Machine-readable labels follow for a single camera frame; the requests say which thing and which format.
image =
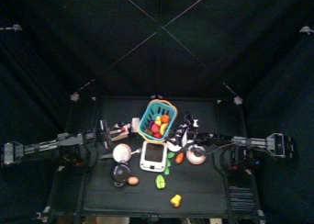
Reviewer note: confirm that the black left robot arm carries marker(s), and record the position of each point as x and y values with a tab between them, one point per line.
48	145

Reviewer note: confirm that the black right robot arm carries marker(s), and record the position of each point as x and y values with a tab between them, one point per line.
253	141

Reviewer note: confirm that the pale yellow toy food piece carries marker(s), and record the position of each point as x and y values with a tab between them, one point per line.
163	128

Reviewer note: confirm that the orange toy fruit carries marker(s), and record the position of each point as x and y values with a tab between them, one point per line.
165	118

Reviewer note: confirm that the white star shaped toy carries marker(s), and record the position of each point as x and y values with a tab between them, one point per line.
195	122

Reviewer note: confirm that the pink red toy food slice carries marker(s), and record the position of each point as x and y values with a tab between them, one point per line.
158	135

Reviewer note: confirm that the yellow round toy fruit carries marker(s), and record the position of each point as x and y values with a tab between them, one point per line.
158	120

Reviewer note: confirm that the green toy leaf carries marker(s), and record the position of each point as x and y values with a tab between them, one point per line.
171	155
169	163
167	171

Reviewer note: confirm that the red toy food piece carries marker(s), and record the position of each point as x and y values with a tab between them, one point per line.
155	128

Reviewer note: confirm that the orange toy carrot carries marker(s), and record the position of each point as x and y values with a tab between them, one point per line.
179	158

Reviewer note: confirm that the purple toy eggplant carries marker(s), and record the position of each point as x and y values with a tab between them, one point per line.
151	123

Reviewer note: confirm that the white toy bowl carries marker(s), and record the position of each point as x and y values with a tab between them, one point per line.
197	159

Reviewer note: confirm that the teal basket orange rim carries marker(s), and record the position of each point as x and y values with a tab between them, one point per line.
153	111

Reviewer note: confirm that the white toy induction stove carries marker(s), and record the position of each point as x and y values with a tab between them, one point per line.
153	168

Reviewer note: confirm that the green toy starfruit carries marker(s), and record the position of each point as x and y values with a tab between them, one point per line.
161	181

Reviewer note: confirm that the beige toy egg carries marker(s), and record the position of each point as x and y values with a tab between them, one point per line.
133	181

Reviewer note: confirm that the yellow toy bell pepper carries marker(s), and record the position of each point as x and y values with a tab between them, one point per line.
175	200

